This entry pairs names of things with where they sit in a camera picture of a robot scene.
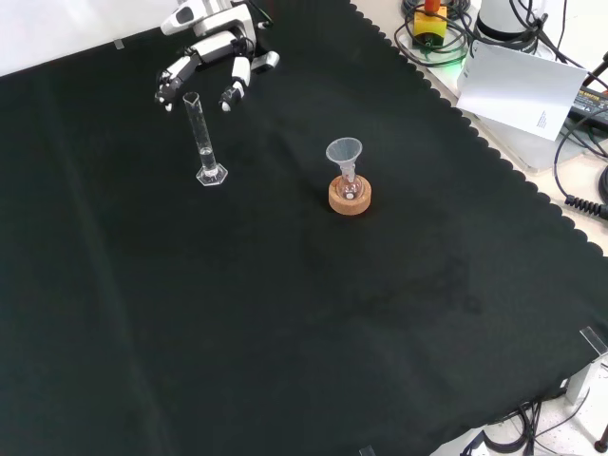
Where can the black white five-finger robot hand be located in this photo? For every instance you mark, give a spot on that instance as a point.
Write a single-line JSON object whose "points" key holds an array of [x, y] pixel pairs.
{"points": [[223, 33]]}

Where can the clear plastic funnel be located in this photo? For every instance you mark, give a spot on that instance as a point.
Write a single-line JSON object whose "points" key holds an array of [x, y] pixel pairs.
{"points": [[344, 151]]}

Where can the clear glass graduated cylinder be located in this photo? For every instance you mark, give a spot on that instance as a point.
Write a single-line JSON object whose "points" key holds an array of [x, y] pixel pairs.
{"points": [[205, 159]]}

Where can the small glass round-bottom flask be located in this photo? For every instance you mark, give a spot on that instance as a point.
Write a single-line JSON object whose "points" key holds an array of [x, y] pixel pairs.
{"points": [[350, 189]]}

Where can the yellow stop button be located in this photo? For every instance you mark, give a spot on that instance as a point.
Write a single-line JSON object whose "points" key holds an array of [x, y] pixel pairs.
{"points": [[430, 28]]}

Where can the white paper sheet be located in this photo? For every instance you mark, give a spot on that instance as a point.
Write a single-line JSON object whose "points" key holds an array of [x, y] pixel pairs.
{"points": [[518, 85]]}

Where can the black bench cloth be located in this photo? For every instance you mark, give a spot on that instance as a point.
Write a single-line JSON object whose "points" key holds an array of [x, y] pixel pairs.
{"points": [[237, 285]]}

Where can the silver metal bracket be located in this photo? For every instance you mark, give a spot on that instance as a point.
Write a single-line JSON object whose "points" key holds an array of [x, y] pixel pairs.
{"points": [[584, 380]]}

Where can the black power adapter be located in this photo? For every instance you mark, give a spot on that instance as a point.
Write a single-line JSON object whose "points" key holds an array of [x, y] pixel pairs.
{"points": [[591, 104]]}

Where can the pale base plate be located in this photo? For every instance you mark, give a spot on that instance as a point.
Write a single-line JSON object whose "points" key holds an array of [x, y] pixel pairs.
{"points": [[532, 149]]}

